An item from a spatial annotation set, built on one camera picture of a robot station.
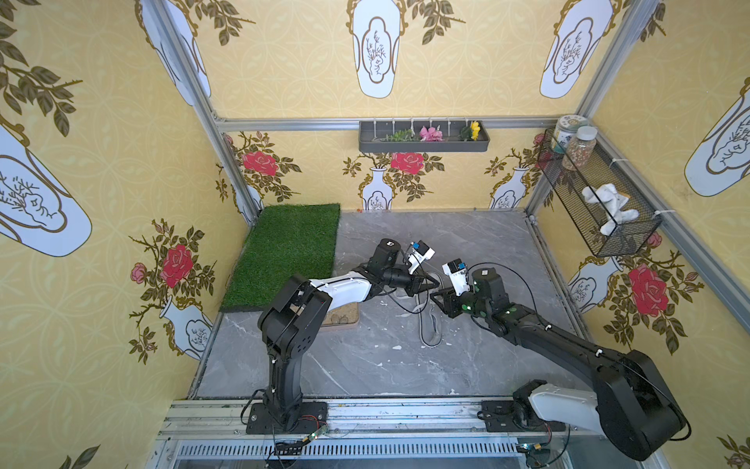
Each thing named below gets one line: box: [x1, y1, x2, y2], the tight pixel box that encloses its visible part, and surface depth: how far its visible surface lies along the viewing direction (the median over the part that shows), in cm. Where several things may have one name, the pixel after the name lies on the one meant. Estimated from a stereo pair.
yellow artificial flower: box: [469, 120, 482, 141], surface depth 89 cm
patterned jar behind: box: [552, 114, 589, 155], surface depth 88 cm
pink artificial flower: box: [419, 126, 444, 142], surface depth 90 cm
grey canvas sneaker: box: [416, 272, 445, 349], surface depth 87 cm
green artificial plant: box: [371, 128, 421, 142], surface depth 90 cm
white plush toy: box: [581, 182, 640, 237], surface depth 73 cm
